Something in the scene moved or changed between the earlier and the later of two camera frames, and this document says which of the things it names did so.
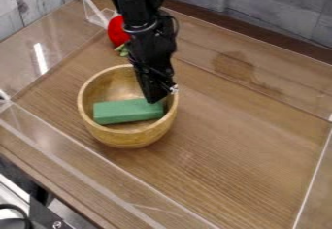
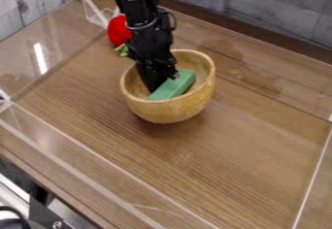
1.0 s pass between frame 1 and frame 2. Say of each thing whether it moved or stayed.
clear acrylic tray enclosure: stayed
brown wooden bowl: moved
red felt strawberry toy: stayed
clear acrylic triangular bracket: stayed
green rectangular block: moved
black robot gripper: stayed
